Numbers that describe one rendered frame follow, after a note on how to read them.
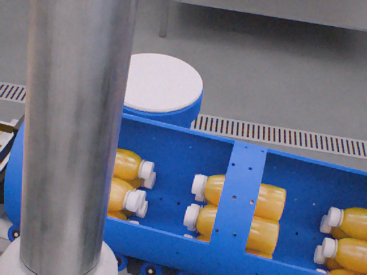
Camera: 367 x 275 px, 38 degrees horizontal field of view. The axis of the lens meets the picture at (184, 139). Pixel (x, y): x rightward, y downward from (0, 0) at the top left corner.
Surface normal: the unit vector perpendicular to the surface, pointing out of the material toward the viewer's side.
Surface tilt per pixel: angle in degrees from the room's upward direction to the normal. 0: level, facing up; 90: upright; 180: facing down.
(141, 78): 0
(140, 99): 0
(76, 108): 82
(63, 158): 81
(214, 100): 0
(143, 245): 90
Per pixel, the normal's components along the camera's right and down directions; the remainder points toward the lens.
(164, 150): -0.23, 0.60
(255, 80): 0.11, -0.75
